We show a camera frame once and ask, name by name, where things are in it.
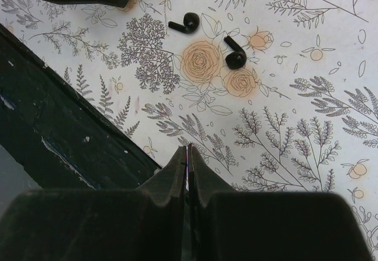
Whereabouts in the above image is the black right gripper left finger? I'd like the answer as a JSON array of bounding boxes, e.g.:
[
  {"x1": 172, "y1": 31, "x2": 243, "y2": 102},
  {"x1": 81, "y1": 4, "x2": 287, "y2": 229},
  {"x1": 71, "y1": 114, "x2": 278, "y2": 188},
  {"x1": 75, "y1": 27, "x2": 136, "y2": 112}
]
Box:
[{"x1": 1, "y1": 147, "x2": 187, "y2": 260}]

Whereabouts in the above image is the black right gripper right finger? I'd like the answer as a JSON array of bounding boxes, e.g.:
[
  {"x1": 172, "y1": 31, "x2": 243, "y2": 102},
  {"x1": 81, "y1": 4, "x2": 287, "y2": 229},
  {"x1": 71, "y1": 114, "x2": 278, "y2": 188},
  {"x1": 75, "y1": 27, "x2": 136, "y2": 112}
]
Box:
[{"x1": 187, "y1": 146, "x2": 372, "y2": 260}]

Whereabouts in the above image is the black stem earbud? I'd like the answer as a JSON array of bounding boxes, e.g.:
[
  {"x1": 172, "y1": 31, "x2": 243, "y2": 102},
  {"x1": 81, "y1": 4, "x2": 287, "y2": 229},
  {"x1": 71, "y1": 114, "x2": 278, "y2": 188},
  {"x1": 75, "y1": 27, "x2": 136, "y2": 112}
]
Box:
[
  {"x1": 168, "y1": 12, "x2": 200, "y2": 34},
  {"x1": 224, "y1": 36, "x2": 247, "y2": 70}
]

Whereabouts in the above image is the floral patterned table mat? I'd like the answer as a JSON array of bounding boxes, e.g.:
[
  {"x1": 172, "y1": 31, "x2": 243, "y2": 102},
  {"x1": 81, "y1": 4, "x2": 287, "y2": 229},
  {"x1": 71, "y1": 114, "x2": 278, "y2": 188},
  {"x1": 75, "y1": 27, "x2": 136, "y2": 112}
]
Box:
[{"x1": 1, "y1": 0, "x2": 377, "y2": 254}]

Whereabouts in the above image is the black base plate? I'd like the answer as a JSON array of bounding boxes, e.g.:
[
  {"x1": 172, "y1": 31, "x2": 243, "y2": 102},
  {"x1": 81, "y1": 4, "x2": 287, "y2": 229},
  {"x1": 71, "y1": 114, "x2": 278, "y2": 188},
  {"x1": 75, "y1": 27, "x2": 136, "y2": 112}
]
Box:
[{"x1": 1, "y1": 28, "x2": 163, "y2": 190}]

